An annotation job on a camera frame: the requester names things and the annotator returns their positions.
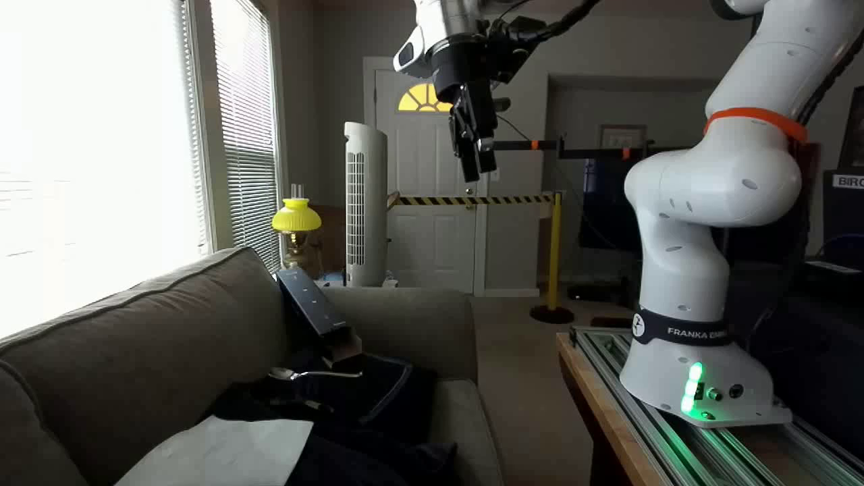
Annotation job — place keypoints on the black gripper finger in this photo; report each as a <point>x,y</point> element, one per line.
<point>463,138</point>
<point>484,126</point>

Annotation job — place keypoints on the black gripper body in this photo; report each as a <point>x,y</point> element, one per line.
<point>463,60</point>

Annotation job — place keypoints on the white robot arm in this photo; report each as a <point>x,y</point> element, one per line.
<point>739,174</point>

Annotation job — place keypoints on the silver metal spoon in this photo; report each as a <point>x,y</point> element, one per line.
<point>286,373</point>

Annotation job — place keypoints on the yellow black barrier tape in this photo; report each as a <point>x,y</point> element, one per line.
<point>467,200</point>

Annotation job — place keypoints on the white tower fan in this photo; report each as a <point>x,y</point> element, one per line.
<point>364,206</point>

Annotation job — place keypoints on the white front door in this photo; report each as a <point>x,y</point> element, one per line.
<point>430,224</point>

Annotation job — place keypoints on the yellow glass lamp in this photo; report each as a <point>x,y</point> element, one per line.
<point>295,220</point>

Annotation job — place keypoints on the white window blinds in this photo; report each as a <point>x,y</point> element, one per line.
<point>233,123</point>

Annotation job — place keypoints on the black cloth on sofa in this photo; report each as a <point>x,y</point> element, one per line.
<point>364,434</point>

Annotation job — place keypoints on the black cabinet at right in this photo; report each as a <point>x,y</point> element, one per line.
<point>803,320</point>

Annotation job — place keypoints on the wooden table with rails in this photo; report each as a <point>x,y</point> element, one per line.
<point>641,447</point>

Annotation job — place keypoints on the white paper sheet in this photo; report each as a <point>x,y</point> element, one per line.
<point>222,453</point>

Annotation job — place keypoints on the grey-brown fabric sofa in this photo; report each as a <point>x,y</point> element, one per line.
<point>91,392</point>

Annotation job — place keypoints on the yellow barrier post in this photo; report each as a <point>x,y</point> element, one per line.
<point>550,311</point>

